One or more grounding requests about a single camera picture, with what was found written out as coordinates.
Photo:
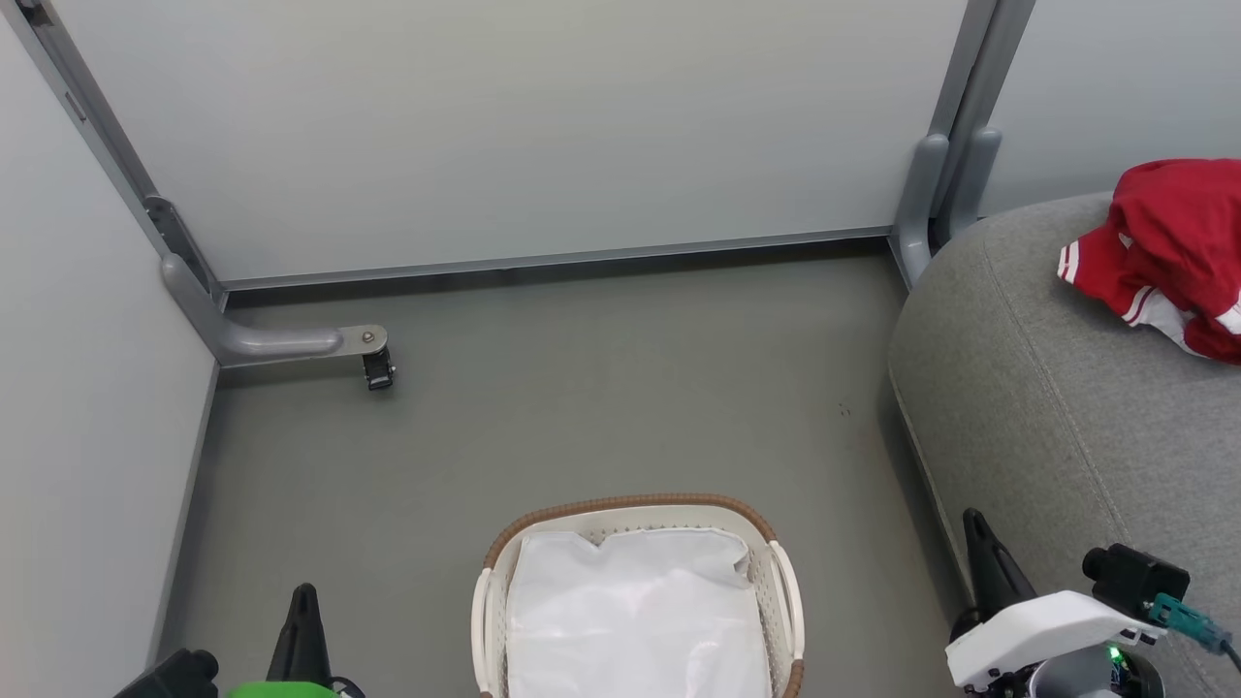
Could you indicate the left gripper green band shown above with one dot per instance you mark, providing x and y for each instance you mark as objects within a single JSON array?
[{"x": 281, "y": 691}]

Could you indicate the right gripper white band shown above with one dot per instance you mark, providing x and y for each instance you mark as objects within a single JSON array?
[{"x": 1047, "y": 625}]

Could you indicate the red sports garment white stripes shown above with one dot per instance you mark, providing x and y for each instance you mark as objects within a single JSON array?
[{"x": 1183, "y": 233}]

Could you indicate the white cloth in basket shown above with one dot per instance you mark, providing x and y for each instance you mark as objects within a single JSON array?
[{"x": 630, "y": 620}]

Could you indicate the cream laundry basket brown rim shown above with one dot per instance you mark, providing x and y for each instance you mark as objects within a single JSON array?
[{"x": 630, "y": 506}]

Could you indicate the grey fabric sofa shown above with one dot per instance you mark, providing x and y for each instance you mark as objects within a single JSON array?
[{"x": 1047, "y": 407}]

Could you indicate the small black caster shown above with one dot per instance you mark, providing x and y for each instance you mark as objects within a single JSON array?
[{"x": 378, "y": 370}]

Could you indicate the grey partition foot curved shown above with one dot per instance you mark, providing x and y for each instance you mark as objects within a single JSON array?
[{"x": 271, "y": 341}]

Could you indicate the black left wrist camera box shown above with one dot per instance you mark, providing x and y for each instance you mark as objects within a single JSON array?
[{"x": 175, "y": 679}]

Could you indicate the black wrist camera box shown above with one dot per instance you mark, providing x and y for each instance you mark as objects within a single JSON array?
[
  {"x": 175, "y": 679},
  {"x": 1134, "y": 577}
]

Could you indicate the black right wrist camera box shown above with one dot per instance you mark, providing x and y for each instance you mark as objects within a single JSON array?
[{"x": 1134, "y": 577}]

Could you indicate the grey double partition post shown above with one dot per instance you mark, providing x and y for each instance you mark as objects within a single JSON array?
[{"x": 960, "y": 136}]

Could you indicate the grey partition bottom rail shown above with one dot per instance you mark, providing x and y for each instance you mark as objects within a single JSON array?
[{"x": 543, "y": 262}]

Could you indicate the grey partition corner post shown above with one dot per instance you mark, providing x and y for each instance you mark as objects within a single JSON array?
[{"x": 92, "y": 116}]

